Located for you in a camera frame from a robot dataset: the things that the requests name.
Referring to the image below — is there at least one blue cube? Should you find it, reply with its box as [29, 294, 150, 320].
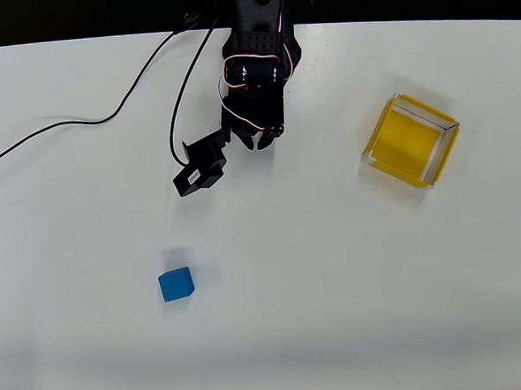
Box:
[157, 266, 197, 304]

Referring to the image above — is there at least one yellow open box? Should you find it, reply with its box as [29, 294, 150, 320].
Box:
[358, 87, 465, 193]

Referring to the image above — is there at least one black webcam on gripper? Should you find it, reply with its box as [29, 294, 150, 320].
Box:
[169, 128, 237, 199]

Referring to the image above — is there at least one red white wrist servo wire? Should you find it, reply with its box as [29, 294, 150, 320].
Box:
[215, 50, 285, 136]

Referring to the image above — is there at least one thick black camera cable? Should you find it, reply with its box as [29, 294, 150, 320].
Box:
[161, 10, 245, 169]

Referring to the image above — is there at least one red white arm servo wire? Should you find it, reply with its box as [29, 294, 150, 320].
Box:
[274, 0, 302, 74]

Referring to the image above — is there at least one thin black cable with plug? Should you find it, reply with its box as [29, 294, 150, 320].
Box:
[0, 11, 212, 181]

